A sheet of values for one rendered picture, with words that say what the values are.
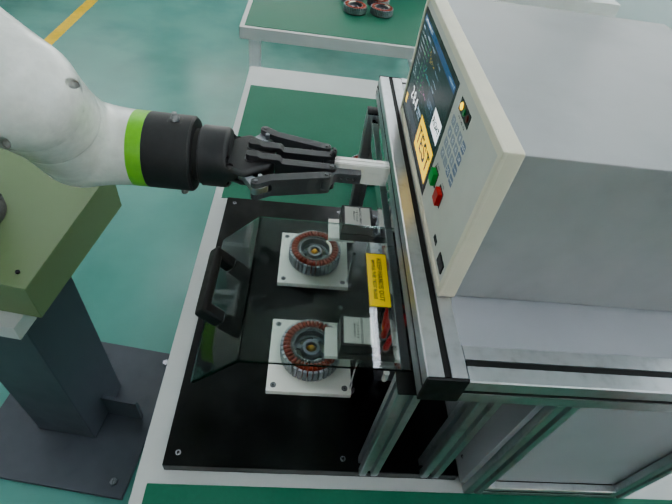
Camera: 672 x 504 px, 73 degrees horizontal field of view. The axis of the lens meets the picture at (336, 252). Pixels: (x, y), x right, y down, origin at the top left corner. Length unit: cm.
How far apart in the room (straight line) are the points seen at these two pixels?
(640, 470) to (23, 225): 116
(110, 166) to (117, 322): 138
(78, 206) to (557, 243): 90
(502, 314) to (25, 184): 97
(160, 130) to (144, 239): 165
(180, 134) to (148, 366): 130
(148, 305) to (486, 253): 160
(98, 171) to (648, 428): 75
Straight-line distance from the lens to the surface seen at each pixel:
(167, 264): 208
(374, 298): 60
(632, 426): 73
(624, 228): 55
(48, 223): 107
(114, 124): 59
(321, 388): 84
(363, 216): 92
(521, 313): 59
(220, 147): 56
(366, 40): 219
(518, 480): 88
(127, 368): 179
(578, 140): 50
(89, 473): 167
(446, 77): 64
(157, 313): 192
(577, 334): 61
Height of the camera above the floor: 153
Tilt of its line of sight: 46 degrees down
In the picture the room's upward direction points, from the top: 10 degrees clockwise
